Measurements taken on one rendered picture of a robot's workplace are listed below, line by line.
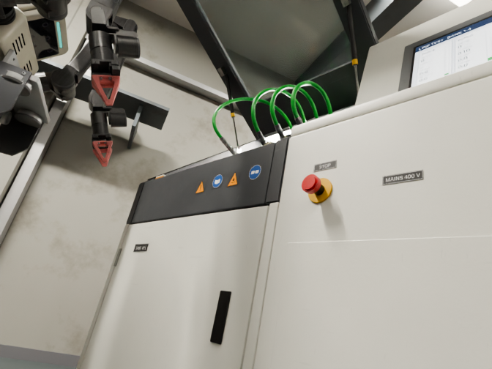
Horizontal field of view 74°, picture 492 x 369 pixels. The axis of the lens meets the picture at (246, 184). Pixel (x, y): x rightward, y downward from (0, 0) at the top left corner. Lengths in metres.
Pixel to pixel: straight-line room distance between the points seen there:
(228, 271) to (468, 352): 0.44
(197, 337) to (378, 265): 0.41
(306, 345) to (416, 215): 0.26
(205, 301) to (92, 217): 2.59
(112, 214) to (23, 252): 0.74
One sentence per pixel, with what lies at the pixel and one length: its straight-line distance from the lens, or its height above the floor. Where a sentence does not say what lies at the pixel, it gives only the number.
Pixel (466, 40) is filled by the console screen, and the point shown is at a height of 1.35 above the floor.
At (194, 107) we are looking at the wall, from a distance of 3.86.
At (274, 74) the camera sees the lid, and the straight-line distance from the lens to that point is 1.60.
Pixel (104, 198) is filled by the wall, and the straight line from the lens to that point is 3.32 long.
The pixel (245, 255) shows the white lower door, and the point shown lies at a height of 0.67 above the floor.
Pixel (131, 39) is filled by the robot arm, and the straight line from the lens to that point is 1.02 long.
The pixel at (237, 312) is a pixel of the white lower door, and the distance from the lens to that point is 0.69.
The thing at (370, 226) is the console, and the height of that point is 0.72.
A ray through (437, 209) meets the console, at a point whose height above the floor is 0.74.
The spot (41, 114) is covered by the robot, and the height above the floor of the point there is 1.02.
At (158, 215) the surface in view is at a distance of 1.07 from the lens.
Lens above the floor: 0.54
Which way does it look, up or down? 23 degrees up
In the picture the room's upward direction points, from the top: 12 degrees clockwise
